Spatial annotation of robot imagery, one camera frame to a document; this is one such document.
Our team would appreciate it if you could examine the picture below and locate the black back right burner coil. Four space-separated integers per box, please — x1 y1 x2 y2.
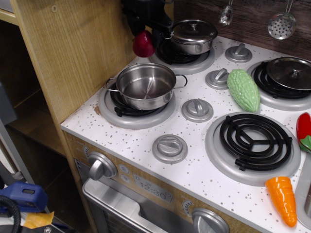
253 62 311 99

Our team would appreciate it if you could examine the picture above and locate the black back left burner coil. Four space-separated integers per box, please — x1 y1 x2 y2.
155 40 210 65

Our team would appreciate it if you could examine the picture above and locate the grey oven knob left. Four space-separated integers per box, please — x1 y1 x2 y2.
88 151 118 181

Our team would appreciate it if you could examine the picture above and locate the toy clock display panel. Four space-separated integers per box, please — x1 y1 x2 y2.
133 174 173 203

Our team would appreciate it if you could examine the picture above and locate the grey oven knob right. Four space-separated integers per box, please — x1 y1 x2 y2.
191 208 230 233

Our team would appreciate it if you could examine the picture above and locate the black front left burner coil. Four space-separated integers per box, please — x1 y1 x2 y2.
109 91 167 117

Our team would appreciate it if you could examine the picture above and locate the grey stove knob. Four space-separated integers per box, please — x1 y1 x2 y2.
225 43 253 63
152 134 188 164
205 68 229 90
181 99 214 123

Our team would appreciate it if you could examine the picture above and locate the lidded steel pot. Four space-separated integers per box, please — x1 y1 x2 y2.
170 19 218 55

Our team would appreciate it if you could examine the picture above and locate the steel lid with knob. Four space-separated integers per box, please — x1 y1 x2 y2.
266 57 311 91

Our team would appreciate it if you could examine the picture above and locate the steel sink edge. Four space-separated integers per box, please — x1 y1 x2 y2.
295 157 311 230

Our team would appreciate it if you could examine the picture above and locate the grey oven knob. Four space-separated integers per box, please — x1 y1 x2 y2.
88 151 118 181
191 208 230 233

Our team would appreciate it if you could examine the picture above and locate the orange tape piece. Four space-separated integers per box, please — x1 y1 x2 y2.
23 212 54 229

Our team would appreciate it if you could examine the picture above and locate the red toy pepper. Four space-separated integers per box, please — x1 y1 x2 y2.
296 112 311 153

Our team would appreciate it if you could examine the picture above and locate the black front right burner coil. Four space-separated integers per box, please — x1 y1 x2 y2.
219 114 293 171

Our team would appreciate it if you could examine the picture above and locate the dark red toy sweet potato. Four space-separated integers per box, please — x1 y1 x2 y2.
133 30 155 58

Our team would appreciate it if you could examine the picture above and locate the grey stove top knob front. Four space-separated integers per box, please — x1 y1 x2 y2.
152 134 188 164

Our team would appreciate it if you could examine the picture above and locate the wooden side cabinet panel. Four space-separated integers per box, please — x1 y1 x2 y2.
9 0 174 233

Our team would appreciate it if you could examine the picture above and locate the blue clamp tool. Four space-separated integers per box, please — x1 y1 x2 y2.
0 182 48 213

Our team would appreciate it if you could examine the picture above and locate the black burner coil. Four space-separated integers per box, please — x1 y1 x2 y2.
155 40 210 65
219 114 293 171
109 91 167 117
253 62 311 99

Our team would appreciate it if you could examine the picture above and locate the silver oven door handle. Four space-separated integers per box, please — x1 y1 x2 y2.
83 179 154 233

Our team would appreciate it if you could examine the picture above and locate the grey stove top knob back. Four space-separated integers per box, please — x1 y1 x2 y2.
225 43 253 63

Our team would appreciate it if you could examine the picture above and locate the grey stove top knob upper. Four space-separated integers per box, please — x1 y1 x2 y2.
205 68 229 90

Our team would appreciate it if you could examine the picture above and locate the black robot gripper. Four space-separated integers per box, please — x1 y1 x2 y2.
121 0 173 49

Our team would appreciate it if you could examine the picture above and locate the hanging steel skimmer spoon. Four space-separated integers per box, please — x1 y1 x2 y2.
267 0 297 40

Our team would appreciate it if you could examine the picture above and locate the grey stove top knob middle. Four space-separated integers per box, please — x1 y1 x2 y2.
181 99 214 123

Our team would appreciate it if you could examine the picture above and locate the open steel pan with handles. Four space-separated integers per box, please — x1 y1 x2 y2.
105 63 178 110

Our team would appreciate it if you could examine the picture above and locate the black braided cable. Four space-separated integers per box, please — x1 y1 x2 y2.
0 195 22 233

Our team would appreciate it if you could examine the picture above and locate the green toy bitter gourd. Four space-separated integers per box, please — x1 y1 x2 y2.
227 69 260 113

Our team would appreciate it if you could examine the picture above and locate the orange toy carrot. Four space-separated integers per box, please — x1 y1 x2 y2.
265 176 297 228

